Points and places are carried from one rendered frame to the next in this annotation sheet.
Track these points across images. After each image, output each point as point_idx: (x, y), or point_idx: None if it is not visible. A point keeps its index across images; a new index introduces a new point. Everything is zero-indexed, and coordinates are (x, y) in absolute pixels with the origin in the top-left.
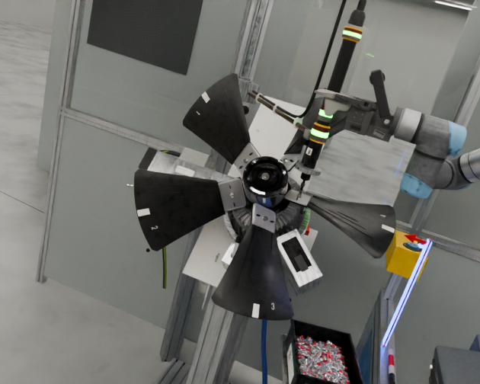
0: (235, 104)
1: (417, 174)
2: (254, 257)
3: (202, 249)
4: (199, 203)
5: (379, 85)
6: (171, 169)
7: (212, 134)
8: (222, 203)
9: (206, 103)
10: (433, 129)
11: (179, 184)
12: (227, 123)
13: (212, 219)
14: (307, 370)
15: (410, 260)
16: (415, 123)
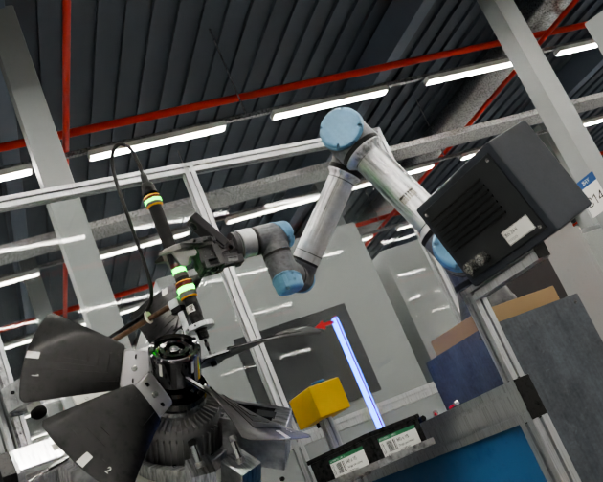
0: (78, 332)
1: (283, 267)
2: (235, 404)
3: None
4: (132, 416)
5: (204, 223)
6: (47, 452)
7: (72, 380)
8: (151, 406)
9: (39, 358)
10: (267, 229)
11: (100, 407)
12: (83, 353)
13: (154, 431)
14: None
15: (329, 391)
16: (252, 231)
